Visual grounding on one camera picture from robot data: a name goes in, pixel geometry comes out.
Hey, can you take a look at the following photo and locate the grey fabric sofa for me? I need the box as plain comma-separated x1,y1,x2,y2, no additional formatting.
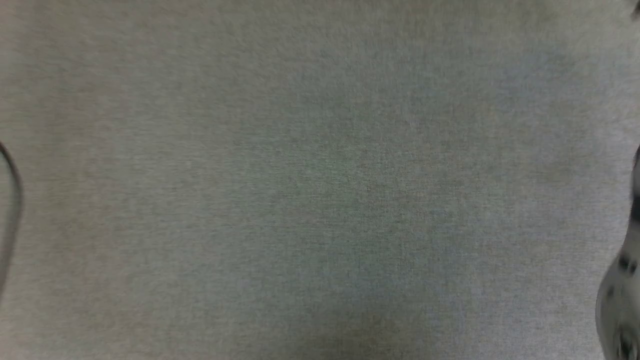
0,0,640,360

